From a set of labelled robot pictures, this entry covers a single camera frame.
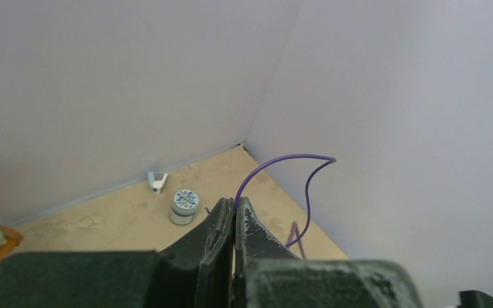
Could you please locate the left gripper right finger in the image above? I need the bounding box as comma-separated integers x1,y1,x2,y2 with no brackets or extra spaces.
234,197,423,307

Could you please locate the blue lidded jar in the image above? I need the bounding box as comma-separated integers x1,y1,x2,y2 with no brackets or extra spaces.
169,189,200,226

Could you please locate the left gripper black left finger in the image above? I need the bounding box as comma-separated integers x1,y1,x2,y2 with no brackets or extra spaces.
0,198,234,307

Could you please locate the purple cable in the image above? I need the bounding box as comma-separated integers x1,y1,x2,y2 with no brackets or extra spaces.
234,153,338,260

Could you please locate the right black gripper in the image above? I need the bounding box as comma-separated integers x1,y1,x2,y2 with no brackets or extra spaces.
458,290,493,308

